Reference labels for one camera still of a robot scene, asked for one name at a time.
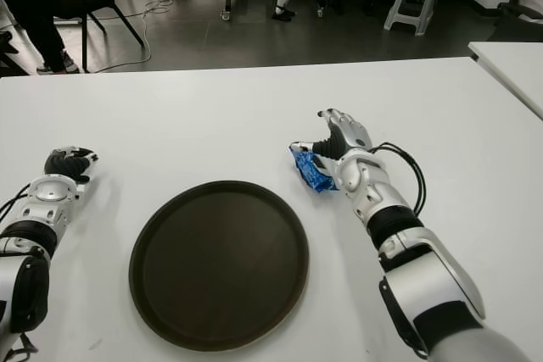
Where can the black office chair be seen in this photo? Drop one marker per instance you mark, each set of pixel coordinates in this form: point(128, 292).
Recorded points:
point(511, 18)

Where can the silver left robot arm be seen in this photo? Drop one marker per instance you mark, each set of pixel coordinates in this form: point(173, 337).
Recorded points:
point(25, 277)

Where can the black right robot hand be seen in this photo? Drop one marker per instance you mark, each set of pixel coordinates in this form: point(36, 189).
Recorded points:
point(343, 137)

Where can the round dark brown tray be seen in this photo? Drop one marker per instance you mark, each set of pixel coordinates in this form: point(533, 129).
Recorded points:
point(218, 260)

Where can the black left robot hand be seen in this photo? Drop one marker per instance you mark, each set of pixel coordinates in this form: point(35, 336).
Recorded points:
point(68, 163)

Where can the white side table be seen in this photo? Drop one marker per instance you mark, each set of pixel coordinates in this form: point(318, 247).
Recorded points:
point(513, 65)

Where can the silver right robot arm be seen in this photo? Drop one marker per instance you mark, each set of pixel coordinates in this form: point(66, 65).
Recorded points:
point(424, 277)

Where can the standing person in black trousers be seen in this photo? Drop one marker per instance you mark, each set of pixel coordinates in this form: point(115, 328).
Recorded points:
point(40, 18)

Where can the blue Oreo snack pack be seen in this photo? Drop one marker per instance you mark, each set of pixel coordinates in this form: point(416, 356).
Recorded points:
point(311, 175)

